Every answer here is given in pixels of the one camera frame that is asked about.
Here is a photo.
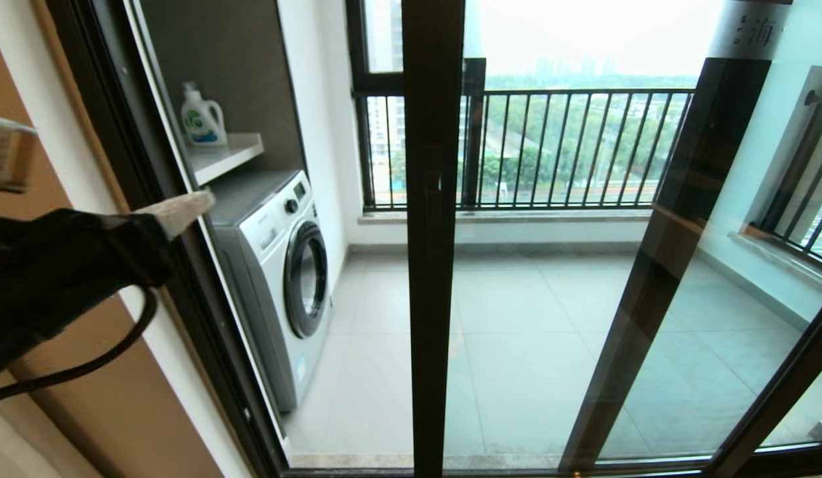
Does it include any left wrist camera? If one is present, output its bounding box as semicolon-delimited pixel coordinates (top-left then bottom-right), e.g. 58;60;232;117
0;116;39;193

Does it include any black side balcony railing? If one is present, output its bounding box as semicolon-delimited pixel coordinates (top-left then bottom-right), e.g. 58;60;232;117
750;66;822;272

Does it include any frosted white glass sticker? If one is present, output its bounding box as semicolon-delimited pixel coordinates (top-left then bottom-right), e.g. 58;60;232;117
710;0;794;60

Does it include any grey stone window sill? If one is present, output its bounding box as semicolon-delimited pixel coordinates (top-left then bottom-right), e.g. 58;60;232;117
358;208;651;227

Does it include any dark framed sliding glass door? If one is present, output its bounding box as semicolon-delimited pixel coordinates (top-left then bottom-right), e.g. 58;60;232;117
401;0;822;478

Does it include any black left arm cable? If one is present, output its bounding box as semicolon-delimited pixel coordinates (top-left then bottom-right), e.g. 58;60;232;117
0;284;158;406

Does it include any dark window frame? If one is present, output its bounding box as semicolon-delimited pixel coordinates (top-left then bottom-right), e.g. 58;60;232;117
345;0;488;212

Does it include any white stone shelf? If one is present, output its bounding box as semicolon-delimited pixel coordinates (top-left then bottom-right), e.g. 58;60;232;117
187;133;264;187

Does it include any dark door handle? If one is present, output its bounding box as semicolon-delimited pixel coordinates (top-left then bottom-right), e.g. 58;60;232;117
422;147;446;226

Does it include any white detergent bottle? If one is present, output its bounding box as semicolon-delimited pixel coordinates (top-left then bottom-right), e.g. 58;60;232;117
180;82;228;147

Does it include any black metal balcony railing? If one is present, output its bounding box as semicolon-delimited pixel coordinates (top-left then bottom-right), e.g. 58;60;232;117
353;86;696;212

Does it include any dark outer door frame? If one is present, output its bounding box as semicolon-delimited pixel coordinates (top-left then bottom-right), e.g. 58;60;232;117
44;0;822;478

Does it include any white front-load washing machine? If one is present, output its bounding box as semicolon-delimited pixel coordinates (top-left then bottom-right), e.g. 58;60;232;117
200;169;333;414

